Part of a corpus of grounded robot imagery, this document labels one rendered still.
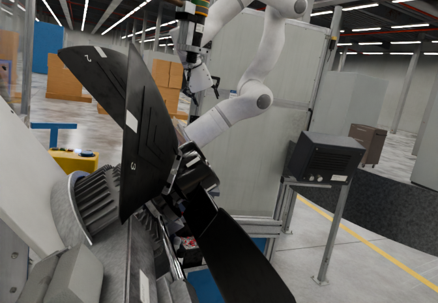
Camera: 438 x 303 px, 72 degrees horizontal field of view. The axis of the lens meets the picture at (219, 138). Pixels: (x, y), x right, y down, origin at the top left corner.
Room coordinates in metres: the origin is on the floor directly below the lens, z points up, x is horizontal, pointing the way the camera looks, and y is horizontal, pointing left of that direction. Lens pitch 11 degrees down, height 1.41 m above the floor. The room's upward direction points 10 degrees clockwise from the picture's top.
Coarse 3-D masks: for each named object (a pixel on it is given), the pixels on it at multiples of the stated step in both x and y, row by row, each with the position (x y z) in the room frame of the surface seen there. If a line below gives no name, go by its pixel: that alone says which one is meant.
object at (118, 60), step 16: (64, 48) 0.61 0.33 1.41; (80, 48) 0.65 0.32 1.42; (80, 64) 0.62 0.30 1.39; (96, 64) 0.66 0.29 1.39; (112, 64) 0.69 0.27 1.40; (80, 80) 0.60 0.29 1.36; (96, 80) 0.63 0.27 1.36; (112, 80) 0.66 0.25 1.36; (96, 96) 0.60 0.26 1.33; (112, 96) 0.63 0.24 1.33; (112, 112) 0.61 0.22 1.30
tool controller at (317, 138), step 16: (304, 144) 1.22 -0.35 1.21; (320, 144) 1.18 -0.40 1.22; (336, 144) 1.21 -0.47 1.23; (352, 144) 1.25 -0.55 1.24; (304, 160) 1.19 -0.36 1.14; (320, 160) 1.20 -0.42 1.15; (336, 160) 1.22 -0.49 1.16; (352, 160) 1.24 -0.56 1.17; (304, 176) 1.21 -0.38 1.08; (320, 176) 1.21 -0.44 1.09; (336, 176) 1.25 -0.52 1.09; (352, 176) 1.27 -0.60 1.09
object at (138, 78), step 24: (144, 72) 0.41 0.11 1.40; (144, 96) 0.39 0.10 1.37; (144, 120) 0.38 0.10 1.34; (168, 120) 0.49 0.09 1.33; (144, 144) 0.38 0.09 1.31; (168, 144) 0.48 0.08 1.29; (144, 168) 0.38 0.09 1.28; (168, 168) 0.50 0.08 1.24; (120, 192) 0.29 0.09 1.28; (144, 192) 0.39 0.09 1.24; (120, 216) 0.29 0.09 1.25
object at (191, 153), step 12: (192, 144) 0.62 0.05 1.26; (192, 156) 0.60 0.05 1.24; (204, 156) 0.60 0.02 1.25; (180, 168) 0.59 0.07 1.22; (192, 168) 0.59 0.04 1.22; (204, 168) 0.59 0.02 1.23; (180, 180) 0.58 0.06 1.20; (192, 180) 0.58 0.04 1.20; (204, 180) 0.59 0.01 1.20; (216, 180) 0.60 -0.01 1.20; (180, 192) 0.58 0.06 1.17; (192, 192) 0.59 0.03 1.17; (156, 204) 0.55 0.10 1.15; (168, 204) 0.56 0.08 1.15; (168, 216) 0.56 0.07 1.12; (180, 216) 0.59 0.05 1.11
